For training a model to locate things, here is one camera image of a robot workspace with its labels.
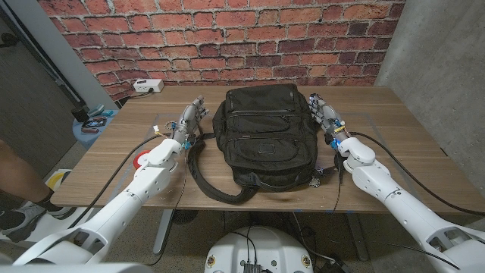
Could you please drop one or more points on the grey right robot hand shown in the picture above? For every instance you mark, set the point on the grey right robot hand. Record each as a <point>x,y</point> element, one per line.
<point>327,117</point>

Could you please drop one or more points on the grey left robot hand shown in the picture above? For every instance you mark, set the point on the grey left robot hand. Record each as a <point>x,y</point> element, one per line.
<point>186,123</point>

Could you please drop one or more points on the black backpack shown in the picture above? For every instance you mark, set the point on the black backpack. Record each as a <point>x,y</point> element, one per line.
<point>265,132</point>

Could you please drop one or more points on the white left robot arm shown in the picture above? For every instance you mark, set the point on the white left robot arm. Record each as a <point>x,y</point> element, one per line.
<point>148,182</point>

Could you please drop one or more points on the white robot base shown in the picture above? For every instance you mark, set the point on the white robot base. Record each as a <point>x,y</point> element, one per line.
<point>261,250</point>

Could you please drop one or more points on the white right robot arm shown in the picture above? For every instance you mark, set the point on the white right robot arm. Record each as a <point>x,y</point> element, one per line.
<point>390,197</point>

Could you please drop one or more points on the red tape roll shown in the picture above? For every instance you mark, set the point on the red tape roll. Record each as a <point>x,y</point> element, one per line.
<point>137,161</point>

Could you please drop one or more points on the white power strip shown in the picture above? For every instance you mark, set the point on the white power strip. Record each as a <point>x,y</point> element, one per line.
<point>148,85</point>

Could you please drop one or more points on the teal plastic case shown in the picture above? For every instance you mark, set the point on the teal plastic case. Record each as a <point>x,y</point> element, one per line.
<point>99,110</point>

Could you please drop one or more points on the dark tray with parts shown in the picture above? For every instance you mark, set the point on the dark tray with parts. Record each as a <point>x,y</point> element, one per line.
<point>94,123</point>

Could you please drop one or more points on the black round fan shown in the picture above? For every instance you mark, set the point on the black round fan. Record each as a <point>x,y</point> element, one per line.
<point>184,216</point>

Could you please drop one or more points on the red brick print backdrop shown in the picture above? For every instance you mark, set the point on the red brick print backdrop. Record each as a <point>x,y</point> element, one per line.
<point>227,38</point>

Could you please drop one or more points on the blue round stool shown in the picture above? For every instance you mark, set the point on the blue round stool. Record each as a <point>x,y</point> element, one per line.
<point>91,138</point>

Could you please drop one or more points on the black cup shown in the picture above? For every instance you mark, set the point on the black cup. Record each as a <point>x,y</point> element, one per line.
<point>80,113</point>

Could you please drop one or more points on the grey metal table leg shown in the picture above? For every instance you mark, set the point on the grey metal table leg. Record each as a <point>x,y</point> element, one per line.
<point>163,231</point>
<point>358,237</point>

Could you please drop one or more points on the black power adapter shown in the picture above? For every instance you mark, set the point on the black power adapter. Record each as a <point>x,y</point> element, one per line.
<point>335,267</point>

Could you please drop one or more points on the person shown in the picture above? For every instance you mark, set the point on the person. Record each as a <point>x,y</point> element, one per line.
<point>19,174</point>

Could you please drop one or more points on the white robot chest cover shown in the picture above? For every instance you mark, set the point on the white robot chest cover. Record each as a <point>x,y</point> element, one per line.
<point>76,268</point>

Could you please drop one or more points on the grey black sneaker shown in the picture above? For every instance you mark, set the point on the grey black sneaker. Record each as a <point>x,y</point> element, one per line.
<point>19,223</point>

